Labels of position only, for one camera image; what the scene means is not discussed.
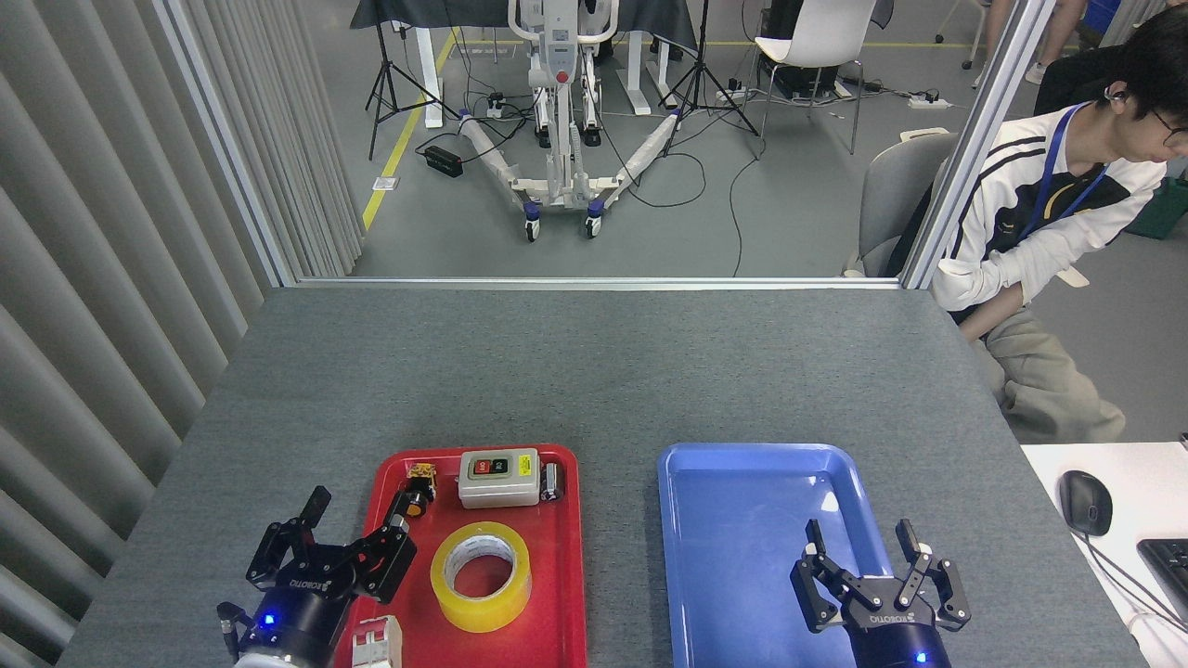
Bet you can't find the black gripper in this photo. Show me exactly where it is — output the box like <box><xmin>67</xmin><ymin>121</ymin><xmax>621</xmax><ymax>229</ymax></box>
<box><xmin>239</xmin><ymin>485</ymin><xmax>419</xmax><ymax>667</ymax></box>
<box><xmin>790</xmin><ymin>518</ymin><xmax>973</xmax><ymax>668</ymax></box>

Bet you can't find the green bin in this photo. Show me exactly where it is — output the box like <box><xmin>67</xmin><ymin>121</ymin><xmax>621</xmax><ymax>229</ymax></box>
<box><xmin>1125</xmin><ymin>176</ymin><xmax>1188</xmax><ymax>240</ymax></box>

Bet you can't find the person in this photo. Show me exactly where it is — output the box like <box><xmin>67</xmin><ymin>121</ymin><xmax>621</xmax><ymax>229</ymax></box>
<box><xmin>931</xmin><ymin>5</ymin><xmax>1188</xmax><ymax>444</ymax></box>
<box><xmin>972</xmin><ymin>0</ymin><xmax>1087</xmax><ymax>89</ymax></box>

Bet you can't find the white stand on wheels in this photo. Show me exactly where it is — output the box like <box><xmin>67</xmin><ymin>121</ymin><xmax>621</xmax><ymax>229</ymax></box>
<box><xmin>458</xmin><ymin>0</ymin><xmax>692</xmax><ymax>242</ymax></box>

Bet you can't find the white chair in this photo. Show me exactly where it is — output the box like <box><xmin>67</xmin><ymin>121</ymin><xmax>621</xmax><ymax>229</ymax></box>
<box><xmin>747</xmin><ymin>0</ymin><xmax>878</xmax><ymax>156</ymax></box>

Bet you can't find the black mouse cable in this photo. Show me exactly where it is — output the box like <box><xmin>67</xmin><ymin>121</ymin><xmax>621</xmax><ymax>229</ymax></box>
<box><xmin>1081</xmin><ymin>533</ymin><xmax>1188</xmax><ymax>634</ymax></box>

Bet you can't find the grey chair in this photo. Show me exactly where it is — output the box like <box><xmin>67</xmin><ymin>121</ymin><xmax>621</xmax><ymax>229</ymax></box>
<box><xmin>843</xmin><ymin>130</ymin><xmax>962</xmax><ymax>277</ymax></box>

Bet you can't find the grey switch box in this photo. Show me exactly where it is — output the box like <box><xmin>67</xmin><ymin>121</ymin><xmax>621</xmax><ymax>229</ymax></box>
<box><xmin>458</xmin><ymin>448</ymin><xmax>542</xmax><ymax>509</ymax></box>

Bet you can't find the black chair back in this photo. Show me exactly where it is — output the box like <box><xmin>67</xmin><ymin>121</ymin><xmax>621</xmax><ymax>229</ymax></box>
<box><xmin>1033</xmin><ymin>45</ymin><xmax>1129</xmax><ymax>117</ymax></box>

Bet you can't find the white desk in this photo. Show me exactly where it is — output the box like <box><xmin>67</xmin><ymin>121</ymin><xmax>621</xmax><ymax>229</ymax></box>
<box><xmin>1021</xmin><ymin>442</ymin><xmax>1188</xmax><ymax>668</ymax></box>

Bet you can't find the yellow tape roll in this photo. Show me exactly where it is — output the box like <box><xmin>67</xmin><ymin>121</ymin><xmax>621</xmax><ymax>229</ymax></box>
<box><xmin>430</xmin><ymin>521</ymin><xmax>533</xmax><ymax>634</ymax></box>

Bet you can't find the blue plastic tray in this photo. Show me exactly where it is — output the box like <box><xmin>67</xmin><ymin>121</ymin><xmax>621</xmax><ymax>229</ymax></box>
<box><xmin>657</xmin><ymin>443</ymin><xmax>924</xmax><ymax>668</ymax></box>

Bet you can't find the black computer case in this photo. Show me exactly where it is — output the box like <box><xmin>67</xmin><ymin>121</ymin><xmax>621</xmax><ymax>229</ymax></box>
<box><xmin>761</xmin><ymin>0</ymin><xmax>841</xmax><ymax>98</ymax></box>

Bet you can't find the black tripod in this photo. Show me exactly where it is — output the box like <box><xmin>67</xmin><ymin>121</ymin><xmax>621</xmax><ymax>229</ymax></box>
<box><xmin>661</xmin><ymin>0</ymin><xmax>762</xmax><ymax>157</ymax></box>
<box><xmin>365</xmin><ymin>0</ymin><xmax>462</xmax><ymax>161</ymax></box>

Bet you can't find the white red circuit breaker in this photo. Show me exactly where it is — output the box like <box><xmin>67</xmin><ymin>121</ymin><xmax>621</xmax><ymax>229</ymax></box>
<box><xmin>351</xmin><ymin>615</ymin><xmax>403</xmax><ymax>668</ymax></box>

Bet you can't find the black floor cable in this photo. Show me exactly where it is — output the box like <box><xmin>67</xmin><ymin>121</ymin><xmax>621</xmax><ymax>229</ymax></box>
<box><xmin>729</xmin><ymin>139</ymin><xmax>767</xmax><ymax>277</ymax></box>

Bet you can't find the yellow black push button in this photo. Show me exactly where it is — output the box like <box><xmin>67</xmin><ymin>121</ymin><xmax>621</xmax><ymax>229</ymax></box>
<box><xmin>390</xmin><ymin>462</ymin><xmax>438</xmax><ymax>520</ymax></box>

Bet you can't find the black computer mouse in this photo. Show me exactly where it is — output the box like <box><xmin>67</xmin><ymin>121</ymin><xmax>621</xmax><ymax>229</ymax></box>
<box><xmin>1059</xmin><ymin>470</ymin><xmax>1114</xmax><ymax>537</ymax></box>

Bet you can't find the black keyboard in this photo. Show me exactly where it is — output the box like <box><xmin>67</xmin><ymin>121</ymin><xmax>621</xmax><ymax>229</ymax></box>
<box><xmin>1137</xmin><ymin>538</ymin><xmax>1188</xmax><ymax>621</ymax></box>

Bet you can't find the red plastic tray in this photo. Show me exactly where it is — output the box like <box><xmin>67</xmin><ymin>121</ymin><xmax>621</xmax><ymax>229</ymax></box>
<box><xmin>334</xmin><ymin>443</ymin><xmax>588</xmax><ymax>668</ymax></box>

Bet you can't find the silver post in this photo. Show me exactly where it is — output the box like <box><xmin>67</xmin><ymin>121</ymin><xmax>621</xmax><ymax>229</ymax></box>
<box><xmin>900</xmin><ymin>0</ymin><xmax>1059</xmax><ymax>290</ymax></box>
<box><xmin>153</xmin><ymin>0</ymin><xmax>298</xmax><ymax>289</ymax></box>

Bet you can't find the silver frame rail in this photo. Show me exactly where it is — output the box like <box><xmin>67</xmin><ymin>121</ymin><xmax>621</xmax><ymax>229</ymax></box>
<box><xmin>295</xmin><ymin>275</ymin><xmax>906</xmax><ymax>290</ymax></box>

